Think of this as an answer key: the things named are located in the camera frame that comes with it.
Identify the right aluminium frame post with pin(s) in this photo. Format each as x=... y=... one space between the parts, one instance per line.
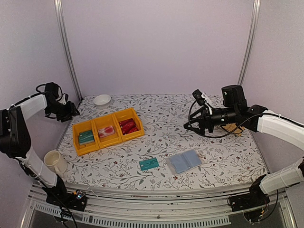
x=250 y=41

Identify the white ceramic bowl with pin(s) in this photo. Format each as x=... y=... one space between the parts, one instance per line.
x=102 y=101

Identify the aluminium frame post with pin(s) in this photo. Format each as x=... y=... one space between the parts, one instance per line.
x=66 y=48
x=250 y=41

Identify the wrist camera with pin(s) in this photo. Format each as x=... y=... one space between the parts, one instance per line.
x=203 y=100
x=64 y=99

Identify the yellow left storage bin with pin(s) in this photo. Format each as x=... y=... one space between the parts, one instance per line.
x=87 y=148

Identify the woven bamboo tray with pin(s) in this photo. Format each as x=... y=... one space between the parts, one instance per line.
x=232 y=128

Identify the front aluminium rail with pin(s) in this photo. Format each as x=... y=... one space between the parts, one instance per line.
x=208 y=208

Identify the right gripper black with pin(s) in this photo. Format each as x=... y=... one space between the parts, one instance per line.
x=205 y=118

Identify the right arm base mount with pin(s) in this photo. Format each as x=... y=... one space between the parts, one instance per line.
x=239 y=202

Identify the pink white card stack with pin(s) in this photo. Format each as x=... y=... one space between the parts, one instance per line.
x=107 y=131

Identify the left aluminium frame post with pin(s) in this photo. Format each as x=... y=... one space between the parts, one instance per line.
x=66 y=48

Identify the dark red VIP card stack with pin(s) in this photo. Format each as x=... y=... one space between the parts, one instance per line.
x=128 y=126

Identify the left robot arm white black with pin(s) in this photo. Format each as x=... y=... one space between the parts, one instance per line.
x=15 y=140

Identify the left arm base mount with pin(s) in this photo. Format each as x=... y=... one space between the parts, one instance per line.
x=67 y=201

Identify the yellow middle storage bin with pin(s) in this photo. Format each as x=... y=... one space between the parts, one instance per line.
x=102 y=122

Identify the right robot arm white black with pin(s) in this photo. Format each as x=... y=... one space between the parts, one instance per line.
x=256 y=119

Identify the beige card holder wallet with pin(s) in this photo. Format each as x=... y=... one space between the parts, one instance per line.
x=184 y=162

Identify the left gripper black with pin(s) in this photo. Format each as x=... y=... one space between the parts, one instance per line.
x=71 y=110

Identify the green card stack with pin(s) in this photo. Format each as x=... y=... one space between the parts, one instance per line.
x=86 y=137

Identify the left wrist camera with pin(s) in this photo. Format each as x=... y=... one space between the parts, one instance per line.
x=64 y=99

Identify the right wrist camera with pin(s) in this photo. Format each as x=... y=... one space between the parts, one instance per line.
x=203 y=100

